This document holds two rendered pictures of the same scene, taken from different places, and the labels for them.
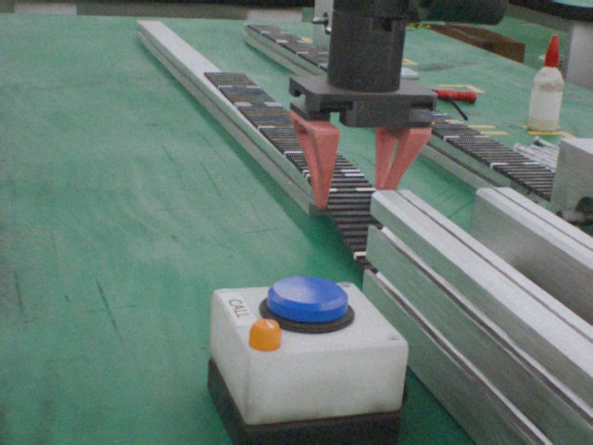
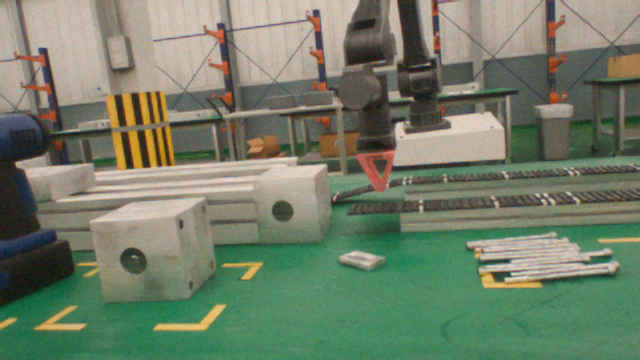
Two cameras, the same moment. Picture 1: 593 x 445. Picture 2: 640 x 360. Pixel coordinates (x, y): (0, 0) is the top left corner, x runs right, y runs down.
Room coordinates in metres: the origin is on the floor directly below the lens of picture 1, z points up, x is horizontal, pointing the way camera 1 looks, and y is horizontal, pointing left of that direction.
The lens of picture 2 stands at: (1.13, -0.86, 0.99)
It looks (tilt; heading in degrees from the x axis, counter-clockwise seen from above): 10 degrees down; 121
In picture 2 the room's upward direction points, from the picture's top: 6 degrees counter-clockwise
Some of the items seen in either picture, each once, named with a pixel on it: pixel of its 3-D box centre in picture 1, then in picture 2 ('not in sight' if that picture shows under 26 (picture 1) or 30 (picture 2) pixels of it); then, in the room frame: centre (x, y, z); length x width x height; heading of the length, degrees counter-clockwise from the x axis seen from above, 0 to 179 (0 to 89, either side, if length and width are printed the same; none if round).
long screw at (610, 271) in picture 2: not in sight; (559, 275); (1.08, -0.34, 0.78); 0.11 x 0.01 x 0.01; 28
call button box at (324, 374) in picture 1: (318, 363); not in sight; (0.45, -0.01, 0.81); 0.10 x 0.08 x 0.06; 109
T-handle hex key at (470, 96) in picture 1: (455, 106); not in sight; (1.27, -0.18, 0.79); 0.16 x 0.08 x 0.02; 3
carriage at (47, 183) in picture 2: not in sight; (33, 191); (0.29, -0.40, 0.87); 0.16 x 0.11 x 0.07; 19
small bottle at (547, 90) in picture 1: (548, 82); not in sight; (1.20, -0.29, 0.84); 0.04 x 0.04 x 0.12
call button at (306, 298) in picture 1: (307, 306); not in sight; (0.45, 0.00, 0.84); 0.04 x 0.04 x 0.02
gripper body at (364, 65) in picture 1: (365, 60); (374, 124); (0.75, -0.04, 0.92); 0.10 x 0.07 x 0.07; 109
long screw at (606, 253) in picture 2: (565, 152); (560, 258); (1.07, -0.29, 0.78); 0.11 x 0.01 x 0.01; 28
